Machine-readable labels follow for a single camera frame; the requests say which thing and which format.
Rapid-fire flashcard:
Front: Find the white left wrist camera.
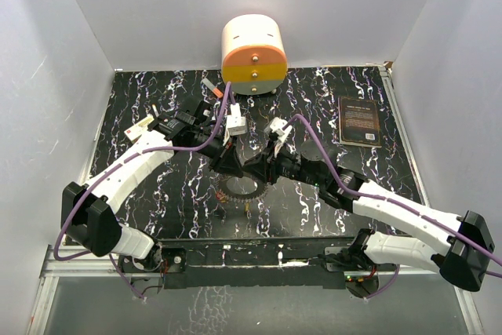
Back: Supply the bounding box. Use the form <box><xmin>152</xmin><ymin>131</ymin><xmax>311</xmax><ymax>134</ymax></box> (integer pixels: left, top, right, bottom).
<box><xmin>225</xmin><ymin>103</ymin><xmax>248</xmax><ymax>137</ymax></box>

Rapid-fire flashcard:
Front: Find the round three-drawer cabinet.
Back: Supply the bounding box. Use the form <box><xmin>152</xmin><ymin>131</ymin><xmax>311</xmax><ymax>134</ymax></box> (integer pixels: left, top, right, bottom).
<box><xmin>221</xmin><ymin>14</ymin><xmax>288</xmax><ymax>96</ymax></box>

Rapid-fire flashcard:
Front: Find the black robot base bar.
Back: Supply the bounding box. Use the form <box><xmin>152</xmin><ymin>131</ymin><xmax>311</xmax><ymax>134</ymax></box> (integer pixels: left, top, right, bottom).
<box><xmin>118</xmin><ymin>237</ymin><xmax>394</xmax><ymax>290</ymax></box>

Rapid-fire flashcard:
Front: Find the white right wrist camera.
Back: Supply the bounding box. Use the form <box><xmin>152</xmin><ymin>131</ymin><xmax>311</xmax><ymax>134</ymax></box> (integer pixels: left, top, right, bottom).
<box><xmin>264</xmin><ymin>117</ymin><xmax>293</xmax><ymax>143</ymax></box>

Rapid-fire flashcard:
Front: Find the pale green staples box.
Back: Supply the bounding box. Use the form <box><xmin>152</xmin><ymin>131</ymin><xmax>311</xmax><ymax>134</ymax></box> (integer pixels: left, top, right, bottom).
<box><xmin>125</xmin><ymin>115</ymin><xmax>155</xmax><ymax>143</ymax></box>

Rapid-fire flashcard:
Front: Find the orange capped glue pen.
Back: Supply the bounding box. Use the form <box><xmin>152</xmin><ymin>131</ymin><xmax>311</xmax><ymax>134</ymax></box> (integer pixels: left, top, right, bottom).
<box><xmin>201</xmin><ymin>78</ymin><xmax>224</xmax><ymax>99</ymax></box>

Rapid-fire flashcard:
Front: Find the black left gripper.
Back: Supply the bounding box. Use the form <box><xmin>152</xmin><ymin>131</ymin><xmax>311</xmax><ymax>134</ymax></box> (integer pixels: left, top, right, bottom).
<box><xmin>191</xmin><ymin>127</ymin><xmax>244</xmax><ymax>178</ymax></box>

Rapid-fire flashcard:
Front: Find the aluminium frame rail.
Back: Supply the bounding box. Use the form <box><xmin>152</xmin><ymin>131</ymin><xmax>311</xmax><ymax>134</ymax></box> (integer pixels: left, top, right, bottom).
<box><xmin>28</xmin><ymin>257</ymin><xmax>484</xmax><ymax>334</ymax></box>

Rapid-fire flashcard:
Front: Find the black disc with keyrings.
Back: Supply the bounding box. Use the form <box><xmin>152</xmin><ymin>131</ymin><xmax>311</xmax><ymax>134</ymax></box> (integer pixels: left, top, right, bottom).
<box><xmin>216</xmin><ymin>174</ymin><xmax>268</xmax><ymax>203</ymax></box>

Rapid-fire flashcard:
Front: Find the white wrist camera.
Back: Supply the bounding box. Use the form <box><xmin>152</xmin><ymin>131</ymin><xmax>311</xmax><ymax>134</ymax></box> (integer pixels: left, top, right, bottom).
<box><xmin>264</xmin><ymin>117</ymin><xmax>293</xmax><ymax>143</ymax></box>
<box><xmin>225</xmin><ymin>103</ymin><xmax>248</xmax><ymax>137</ymax></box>

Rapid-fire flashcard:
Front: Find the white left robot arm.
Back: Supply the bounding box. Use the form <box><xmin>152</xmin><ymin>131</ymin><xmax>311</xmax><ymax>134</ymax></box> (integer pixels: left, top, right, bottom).
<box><xmin>60</xmin><ymin>105</ymin><xmax>247</xmax><ymax>271</ymax></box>

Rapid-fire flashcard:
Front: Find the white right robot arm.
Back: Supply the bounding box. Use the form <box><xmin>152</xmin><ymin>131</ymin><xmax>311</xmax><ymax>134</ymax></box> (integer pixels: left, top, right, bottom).
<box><xmin>243</xmin><ymin>147</ymin><xmax>494</xmax><ymax>292</ymax></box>

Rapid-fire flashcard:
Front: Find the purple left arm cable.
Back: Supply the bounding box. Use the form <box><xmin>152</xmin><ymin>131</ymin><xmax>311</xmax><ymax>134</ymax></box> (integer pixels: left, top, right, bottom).
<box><xmin>53</xmin><ymin>82</ymin><xmax>238</xmax><ymax>300</ymax></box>

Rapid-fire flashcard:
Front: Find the dark brown book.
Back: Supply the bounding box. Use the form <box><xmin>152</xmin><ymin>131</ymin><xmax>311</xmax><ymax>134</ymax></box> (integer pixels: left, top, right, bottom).
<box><xmin>338</xmin><ymin>96</ymin><xmax>382</xmax><ymax>148</ymax></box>

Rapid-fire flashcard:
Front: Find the yellow capped marker pen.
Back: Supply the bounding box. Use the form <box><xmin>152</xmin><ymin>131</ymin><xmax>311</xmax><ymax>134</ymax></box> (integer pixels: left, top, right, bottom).
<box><xmin>152</xmin><ymin>104</ymin><xmax>159</xmax><ymax>117</ymax></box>

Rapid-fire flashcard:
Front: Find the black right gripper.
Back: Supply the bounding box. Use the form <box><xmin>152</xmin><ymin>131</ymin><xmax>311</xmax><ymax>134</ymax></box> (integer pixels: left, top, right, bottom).
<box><xmin>242</xmin><ymin>139</ymin><xmax>323</xmax><ymax>188</ymax></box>

